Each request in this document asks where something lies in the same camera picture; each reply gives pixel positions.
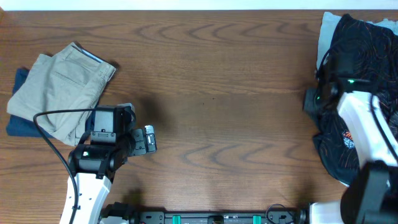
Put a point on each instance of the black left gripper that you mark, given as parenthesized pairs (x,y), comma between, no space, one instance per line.
(141,146)

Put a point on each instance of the black orange-patterned sports shirt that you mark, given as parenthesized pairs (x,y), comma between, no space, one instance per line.
(358,50)

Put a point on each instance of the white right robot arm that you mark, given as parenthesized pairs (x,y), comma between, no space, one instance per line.
(372,196)

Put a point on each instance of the folded khaki trousers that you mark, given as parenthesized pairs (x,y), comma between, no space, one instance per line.
(63,88)

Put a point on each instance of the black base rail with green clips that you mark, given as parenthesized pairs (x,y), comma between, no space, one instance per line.
(276,214)

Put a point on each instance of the folded navy blue garment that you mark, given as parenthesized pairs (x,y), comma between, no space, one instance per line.
(18,126)

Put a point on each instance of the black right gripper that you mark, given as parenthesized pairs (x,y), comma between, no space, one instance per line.
(326,112)

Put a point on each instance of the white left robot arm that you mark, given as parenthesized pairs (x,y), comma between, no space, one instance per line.
(93,164)

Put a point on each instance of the light grey t-shirt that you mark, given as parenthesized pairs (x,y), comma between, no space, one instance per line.
(328,26)

